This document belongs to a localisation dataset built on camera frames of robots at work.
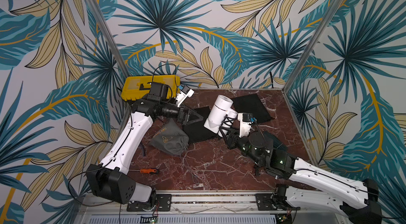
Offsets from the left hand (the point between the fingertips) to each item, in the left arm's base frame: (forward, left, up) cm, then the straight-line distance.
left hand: (197, 118), depth 66 cm
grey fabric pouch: (+1, +15, -22) cm, 27 cm away
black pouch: (+37, -38, -34) cm, 63 cm away
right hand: (-3, -10, -2) cm, 11 cm away
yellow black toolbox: (+32, +40, -15) cm, 53 cm away
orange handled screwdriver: (-13, +25, -30) cm, 41 cm away
